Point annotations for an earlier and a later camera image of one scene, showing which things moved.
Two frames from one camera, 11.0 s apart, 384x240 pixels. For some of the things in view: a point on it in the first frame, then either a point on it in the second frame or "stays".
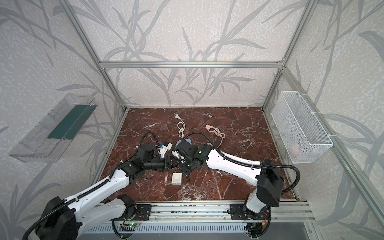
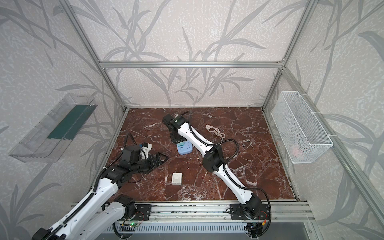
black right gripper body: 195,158 -> 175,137
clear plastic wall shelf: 48,140 stays
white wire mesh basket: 301,139 stays
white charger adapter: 177,178 stays
